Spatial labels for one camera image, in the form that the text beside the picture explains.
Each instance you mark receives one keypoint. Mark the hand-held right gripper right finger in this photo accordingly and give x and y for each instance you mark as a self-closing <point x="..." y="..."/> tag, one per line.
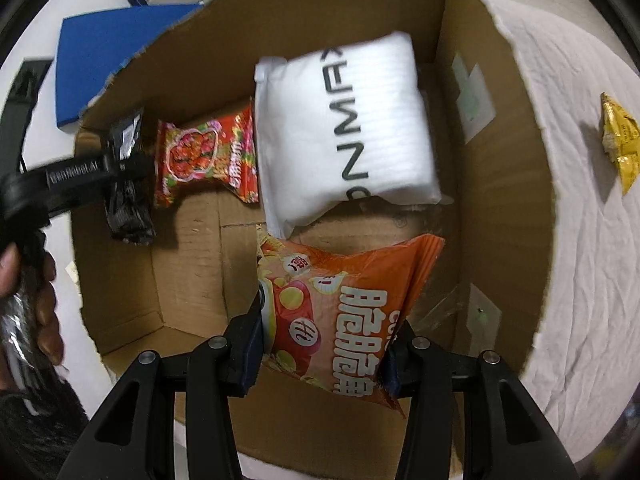
<point x="392" y="370"/>

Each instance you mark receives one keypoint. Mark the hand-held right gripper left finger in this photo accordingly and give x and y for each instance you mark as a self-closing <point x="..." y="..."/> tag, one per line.
<point x="252" y="360"/>

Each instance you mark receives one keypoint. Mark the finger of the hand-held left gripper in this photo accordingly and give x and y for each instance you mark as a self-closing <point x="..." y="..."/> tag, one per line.
<point x="90" y="177"/>

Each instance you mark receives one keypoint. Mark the black snack packet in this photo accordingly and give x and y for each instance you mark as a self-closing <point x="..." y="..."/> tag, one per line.
<point x="127" y="220"/>

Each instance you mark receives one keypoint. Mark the orange snack bag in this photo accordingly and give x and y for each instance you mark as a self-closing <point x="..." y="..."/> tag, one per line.
<point x="350" y="310"/>

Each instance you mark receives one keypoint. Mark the cardboard box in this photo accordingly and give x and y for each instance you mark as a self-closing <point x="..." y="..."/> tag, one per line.
<point x="200" y="270"/>

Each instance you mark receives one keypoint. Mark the person's left forearm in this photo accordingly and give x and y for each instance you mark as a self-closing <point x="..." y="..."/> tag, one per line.
<point x="35" y="435"/>

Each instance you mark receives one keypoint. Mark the person's left hand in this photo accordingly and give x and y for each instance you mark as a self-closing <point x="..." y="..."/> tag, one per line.
<point x="47" y="320"/>

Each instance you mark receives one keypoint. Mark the black flat object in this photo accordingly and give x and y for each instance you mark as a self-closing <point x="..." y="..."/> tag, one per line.
<point x="32" y="82"/>

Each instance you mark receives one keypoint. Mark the red snack packet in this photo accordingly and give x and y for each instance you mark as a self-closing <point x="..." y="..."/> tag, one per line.
<point x="200" y="160"/>

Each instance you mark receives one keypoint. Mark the blue foam board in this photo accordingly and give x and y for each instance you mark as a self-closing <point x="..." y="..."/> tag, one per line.
<point x="100" y="60"/>

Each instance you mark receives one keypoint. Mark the white foam packet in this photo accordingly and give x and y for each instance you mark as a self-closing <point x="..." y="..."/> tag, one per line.
<point x="340" y="125"/>

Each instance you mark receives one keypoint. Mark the yellow snack packet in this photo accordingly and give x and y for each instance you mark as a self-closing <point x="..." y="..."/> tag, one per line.
<point x="622" y="130"/>

